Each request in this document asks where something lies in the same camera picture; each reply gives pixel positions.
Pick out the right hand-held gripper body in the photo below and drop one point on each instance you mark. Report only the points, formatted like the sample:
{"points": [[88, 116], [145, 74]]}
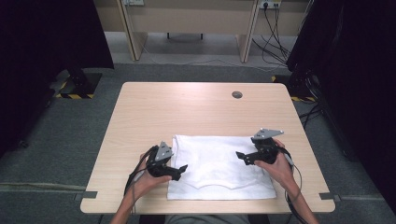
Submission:
{"points": [[266, 152]]}

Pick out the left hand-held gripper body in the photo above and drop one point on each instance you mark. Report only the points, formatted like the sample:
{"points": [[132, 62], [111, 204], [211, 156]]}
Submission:
{"points": [[158, 168]]}

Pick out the white printed t-shirt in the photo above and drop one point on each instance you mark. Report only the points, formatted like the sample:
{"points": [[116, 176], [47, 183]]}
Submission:
{"points": [[214, 171]]}

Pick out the person's left hand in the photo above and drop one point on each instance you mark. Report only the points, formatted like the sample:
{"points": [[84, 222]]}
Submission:
{"points": [[143, 183]]}

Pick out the person's right hand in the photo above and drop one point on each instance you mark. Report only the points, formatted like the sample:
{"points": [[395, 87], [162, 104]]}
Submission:
{"points": [[281, 172]]}

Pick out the person's grey clothing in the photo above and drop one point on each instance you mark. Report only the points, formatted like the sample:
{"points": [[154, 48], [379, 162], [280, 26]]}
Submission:
{"points": [[205, 219]]}

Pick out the black stand base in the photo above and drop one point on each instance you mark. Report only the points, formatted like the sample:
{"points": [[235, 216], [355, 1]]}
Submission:
{"points": [[299, 85], [82, 84]]}

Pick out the grey tape piece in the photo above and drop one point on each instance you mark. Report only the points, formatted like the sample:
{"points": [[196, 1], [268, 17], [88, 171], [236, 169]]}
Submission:
{"points": [[330, 196], [87, 195]]}

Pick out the black curtain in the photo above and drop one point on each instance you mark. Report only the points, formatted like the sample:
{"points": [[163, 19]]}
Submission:
{"points": [[40, 62], [358, 77]]}

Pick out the wide beige desk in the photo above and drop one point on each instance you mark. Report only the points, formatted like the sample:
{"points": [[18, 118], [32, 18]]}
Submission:
{"points": [[193, 18]]}

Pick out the white wall socket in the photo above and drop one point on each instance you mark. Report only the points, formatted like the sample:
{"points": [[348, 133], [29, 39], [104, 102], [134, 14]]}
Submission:
{"points": [[134, 2]]}

